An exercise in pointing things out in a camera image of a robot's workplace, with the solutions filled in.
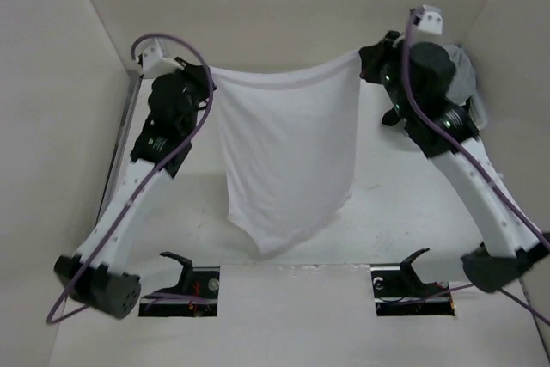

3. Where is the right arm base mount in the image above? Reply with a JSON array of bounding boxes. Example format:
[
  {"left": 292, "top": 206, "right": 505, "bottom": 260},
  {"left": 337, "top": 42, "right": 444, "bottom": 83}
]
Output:
[{"left": 370, "top": 248, "right": 455, "bottom": 316}]

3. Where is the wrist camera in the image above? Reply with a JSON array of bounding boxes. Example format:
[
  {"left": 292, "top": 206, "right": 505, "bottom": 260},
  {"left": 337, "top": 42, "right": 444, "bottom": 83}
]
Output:
[
  {"left": 412, "top": 5, "right": 443, "bottom": 36},
  {"left": 139, "top": 38, "right": 182, "bottom": 79}
]

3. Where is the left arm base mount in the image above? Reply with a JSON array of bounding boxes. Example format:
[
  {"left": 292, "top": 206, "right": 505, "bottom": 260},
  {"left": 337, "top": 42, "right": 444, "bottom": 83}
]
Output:
[{"left": 133, "top": 252, "right": 221, "bottom": 318}]

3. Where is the white plastic laundry basket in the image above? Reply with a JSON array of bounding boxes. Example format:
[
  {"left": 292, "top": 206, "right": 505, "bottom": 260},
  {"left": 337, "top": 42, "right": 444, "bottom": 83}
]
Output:
[{"left": 467, "top": 92, "right": 488, "bottom": 131}]

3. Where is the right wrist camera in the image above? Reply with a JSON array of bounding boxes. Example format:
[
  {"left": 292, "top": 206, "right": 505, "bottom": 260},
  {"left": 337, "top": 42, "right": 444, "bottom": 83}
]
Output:
[{"left": 412, "top": 5, "right": 443, "bottom": 36}]

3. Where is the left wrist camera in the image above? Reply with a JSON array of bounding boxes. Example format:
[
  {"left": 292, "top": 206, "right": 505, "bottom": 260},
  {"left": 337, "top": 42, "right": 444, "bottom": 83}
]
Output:
[{"left": 139, "top": 38, "right": 182, "bottom": 79}]

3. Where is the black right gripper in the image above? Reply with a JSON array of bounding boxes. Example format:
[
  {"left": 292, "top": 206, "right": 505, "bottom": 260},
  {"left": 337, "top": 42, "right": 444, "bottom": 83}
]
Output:
[{"left": 359, "top": 30, "right": 419, "bottom": 119}]

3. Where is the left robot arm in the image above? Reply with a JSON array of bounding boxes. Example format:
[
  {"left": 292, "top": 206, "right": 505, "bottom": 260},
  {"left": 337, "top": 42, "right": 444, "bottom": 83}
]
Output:
[{"left": 53, "top": 58, "right": 216, "bottom": 319}]

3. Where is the white tank top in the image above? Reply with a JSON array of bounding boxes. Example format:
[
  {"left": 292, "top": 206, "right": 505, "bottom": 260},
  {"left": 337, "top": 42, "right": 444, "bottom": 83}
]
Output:
[{"left": 211, "top": 52, "right": 361, "bottom": 254}]

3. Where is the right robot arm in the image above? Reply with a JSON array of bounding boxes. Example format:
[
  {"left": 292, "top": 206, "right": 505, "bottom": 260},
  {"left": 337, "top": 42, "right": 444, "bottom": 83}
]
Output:
[{"left": 358, "top": 31, "right": 549, "bottom": 293}]

